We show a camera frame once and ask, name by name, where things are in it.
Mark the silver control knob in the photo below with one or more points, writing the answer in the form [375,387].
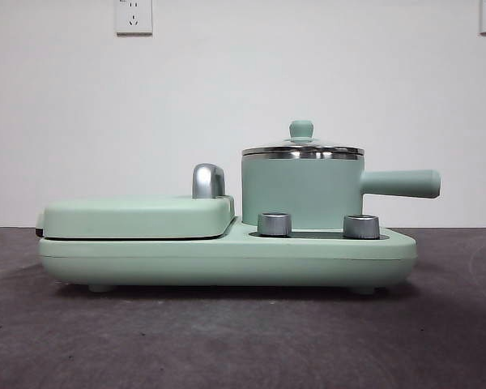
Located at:
[274,224]
[361,227]

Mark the mint green griddle cover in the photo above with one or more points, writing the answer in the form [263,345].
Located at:
[133,216]

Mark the mint green breakfast machine base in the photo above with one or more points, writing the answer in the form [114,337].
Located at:
[194,261]

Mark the glass lid with green knob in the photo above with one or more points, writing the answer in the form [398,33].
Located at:
[301,129]

